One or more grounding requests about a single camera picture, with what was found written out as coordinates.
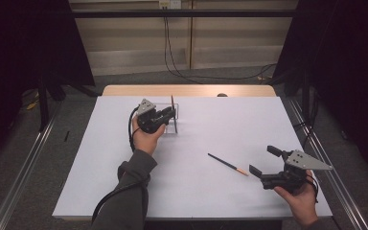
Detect person's left hand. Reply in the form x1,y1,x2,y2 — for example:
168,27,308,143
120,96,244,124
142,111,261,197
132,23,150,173
131,116,167,157

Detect black curtain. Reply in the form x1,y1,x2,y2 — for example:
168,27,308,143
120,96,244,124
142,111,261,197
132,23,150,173
0,0,96,173
272,0,368,185

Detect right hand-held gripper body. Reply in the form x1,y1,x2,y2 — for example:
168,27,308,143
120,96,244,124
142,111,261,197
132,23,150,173
260,149,334,194

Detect right hand-held gripper cable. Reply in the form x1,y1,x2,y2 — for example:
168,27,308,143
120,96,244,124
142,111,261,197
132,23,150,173
306,174,320,204

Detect hand-held gripper cable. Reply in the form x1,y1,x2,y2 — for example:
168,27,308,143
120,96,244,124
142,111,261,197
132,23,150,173
306,174,320,204
90,106,150,224

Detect clear acrylic organizer box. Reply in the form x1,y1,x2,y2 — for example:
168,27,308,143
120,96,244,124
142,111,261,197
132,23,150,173
154,103,180,135

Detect white wall socket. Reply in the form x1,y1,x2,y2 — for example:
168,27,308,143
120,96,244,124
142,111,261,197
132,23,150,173
158,0,182,10

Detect metal floor rail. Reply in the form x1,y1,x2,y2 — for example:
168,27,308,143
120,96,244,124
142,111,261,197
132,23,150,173
0,102,63,230
287,97,368,230

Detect black metal stand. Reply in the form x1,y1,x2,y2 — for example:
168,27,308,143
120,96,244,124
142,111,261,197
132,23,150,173
37,75,51,132
301,68,311,124

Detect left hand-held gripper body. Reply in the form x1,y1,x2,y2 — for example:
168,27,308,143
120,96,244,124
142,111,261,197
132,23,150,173
136,98,166,134

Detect person's right hand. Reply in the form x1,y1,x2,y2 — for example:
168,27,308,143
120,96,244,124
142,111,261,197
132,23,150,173
273,171,320,223

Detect thin black cable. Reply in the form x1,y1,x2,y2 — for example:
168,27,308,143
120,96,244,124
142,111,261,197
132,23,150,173
166,8,278,81
163,8,204,85

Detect left hand-held gripper cable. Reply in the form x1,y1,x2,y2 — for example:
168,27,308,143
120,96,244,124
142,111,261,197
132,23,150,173
90,106,150,224

